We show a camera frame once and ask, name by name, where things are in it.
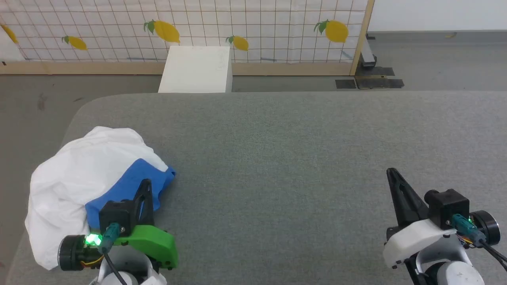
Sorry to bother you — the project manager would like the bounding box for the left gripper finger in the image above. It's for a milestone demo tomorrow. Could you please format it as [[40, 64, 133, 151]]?
[[132, 179, 148, 228], [141, 179, 155, 226]]

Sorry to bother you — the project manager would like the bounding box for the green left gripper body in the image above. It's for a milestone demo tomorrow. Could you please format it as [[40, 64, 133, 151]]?
[[113, 224, 179, 271]]

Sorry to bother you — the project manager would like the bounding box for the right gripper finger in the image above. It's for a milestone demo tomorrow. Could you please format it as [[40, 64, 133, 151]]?
[[391, 168, 429, 227], [386, 168, 413, 229]]

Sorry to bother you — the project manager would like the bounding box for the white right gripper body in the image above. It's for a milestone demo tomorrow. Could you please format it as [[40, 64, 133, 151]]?
[[383, 218, 460, 270]]

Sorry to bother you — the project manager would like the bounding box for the white and blue garment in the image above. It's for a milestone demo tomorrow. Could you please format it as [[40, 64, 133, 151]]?
[[25, 126, 176, 271]]

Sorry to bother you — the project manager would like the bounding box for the black right gripper motor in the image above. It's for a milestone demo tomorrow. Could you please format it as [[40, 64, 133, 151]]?
[[471, 210, 501, 245]]

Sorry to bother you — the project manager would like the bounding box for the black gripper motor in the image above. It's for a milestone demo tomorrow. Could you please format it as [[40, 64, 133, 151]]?
[[471, 210, 501, 245], [58, 235, 90, 272]]

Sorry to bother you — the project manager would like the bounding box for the black left gripper motor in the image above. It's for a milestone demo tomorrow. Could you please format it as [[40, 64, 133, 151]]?
[[58, 235, 90, 272]]

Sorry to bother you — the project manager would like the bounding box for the large black floor patch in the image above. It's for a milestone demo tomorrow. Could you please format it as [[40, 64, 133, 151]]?
[[354, 66, 405, 89]]

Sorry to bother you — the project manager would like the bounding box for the grey fabric sofa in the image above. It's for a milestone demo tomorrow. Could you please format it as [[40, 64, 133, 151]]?
[[4, 91, 507, 285]]

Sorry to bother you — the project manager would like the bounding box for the white box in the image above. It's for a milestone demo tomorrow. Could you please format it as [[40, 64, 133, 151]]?
[[158, 46, 233, 94]]

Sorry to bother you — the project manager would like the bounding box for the grey metal screen foot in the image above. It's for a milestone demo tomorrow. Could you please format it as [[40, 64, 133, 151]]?
[[358, 34, 377, 68]]

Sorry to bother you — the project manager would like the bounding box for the lemon print partition screen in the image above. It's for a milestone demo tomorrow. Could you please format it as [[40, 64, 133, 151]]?
[[0, 0, 375, 76]]

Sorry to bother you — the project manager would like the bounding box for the left teal plug black cable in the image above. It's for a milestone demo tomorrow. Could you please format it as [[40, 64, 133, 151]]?
[[98, 222, 128, 285]]

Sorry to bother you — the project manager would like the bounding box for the teal plug black cable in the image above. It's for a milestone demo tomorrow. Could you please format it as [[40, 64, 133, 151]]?
[[452, 214, 507, 272], [98, 222, 128, 285]]

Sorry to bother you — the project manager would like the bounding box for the right teal plug black cable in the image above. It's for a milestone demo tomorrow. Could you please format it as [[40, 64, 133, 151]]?
[[452, 214, 507, 272]]

